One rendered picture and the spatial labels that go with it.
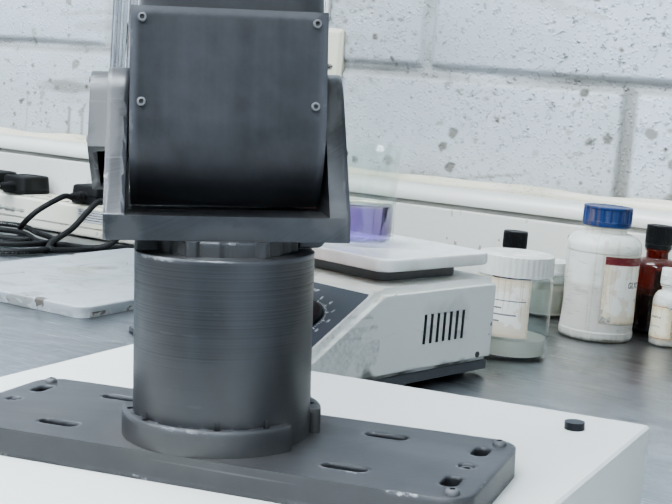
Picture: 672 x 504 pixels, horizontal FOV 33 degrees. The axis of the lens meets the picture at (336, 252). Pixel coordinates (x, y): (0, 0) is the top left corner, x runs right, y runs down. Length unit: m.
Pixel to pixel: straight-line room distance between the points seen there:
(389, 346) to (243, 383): 0.37
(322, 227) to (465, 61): 0.87
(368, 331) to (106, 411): 0.32
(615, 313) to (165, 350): 0.66
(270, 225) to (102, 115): 0.07
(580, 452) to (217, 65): 0.19
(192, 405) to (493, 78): 0.89
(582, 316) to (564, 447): 0.56
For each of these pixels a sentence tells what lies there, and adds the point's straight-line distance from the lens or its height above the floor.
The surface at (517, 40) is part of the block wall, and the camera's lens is 1.23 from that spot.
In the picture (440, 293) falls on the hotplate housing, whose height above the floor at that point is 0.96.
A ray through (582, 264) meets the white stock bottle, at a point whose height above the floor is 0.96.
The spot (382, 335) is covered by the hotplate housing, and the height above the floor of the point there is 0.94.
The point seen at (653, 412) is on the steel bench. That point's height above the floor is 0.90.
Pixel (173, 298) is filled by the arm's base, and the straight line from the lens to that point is 0.38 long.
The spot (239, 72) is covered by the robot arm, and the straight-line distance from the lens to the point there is 0.39.
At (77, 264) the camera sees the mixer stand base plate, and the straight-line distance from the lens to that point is 1.14.
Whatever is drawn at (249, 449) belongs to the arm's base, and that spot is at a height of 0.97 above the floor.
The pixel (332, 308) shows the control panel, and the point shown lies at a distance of 0.73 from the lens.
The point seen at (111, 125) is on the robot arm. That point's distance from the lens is 0.40.
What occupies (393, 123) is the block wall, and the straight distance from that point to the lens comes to 1.28.
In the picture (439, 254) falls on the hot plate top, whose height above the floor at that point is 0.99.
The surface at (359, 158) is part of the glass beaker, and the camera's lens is 0.79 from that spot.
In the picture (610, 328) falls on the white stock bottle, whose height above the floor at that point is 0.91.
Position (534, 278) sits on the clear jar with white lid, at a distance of 0.89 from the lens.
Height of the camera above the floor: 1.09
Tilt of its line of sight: 8 degrees down
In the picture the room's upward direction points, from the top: 5 degrees clockwise
